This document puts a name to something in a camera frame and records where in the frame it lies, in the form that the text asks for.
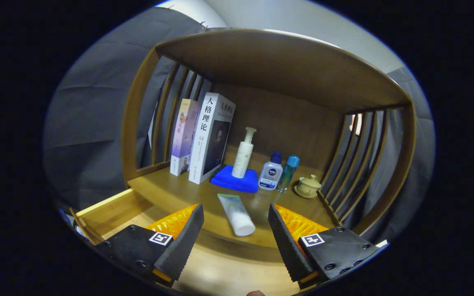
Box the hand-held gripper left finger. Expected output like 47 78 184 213
96 203 204 287

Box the white pump bottle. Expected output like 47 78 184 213
231 127 257 179

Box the purple book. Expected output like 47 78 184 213
170 98 202 177

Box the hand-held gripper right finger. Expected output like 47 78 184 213
268 203 388 289

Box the brown wooden drawer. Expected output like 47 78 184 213
69 188 316 296

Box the white squeeze tube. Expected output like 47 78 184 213
217 193 256 237

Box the black backdrop cloth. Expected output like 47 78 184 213
43 6 436 243

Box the white bottle with blue cap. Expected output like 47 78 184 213
258 151 283 191

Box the brown wooden countertop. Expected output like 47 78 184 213
128 144 336 249

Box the teal slim bottle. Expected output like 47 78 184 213
277 155 300 193

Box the brown wooden cabinet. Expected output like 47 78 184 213
122 28 418 247

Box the beige lidded teacup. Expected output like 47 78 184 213
294 174 322 199

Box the thick white book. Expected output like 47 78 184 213
188 92 237 185

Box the blue folded cloth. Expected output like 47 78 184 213
210 165 259 194

